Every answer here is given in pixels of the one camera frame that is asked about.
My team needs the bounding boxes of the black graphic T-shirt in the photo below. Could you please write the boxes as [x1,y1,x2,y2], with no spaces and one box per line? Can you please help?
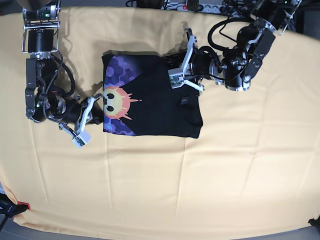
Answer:
[102,54,203,139]

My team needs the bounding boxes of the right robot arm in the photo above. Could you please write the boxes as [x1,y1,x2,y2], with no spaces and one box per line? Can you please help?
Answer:
[18,0,104,138]

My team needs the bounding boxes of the white power strip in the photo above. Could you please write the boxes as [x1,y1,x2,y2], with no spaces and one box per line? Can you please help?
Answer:
[161,0,234,16]

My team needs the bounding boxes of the yellow table cloth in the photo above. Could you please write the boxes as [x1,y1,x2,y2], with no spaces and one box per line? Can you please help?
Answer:
[0,13,320,240]

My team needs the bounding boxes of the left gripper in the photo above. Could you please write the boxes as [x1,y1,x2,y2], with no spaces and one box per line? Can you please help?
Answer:
[162,27,222,97]

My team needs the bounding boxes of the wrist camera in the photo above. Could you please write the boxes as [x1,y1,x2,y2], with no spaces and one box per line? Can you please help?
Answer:
[168,68,185,89]
[72,131,91,149]

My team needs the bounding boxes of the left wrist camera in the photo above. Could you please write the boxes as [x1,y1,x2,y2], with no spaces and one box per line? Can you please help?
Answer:
[168,68,185,89]

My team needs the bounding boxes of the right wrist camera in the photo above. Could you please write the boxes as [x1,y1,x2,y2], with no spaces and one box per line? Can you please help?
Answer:
[72,131,91,149]

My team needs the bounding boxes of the black corner clamp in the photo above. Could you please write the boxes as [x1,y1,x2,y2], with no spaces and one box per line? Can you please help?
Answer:
[308,216,320,231]

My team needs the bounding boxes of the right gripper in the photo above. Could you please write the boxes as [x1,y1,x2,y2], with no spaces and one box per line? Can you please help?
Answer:
[58,93,103,137]

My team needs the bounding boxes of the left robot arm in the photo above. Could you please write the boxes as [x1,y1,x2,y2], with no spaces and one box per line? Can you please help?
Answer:
[164,0,302,93]

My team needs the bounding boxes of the red black table clamp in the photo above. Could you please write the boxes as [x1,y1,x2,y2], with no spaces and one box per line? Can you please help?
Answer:
[0,193,30,218]

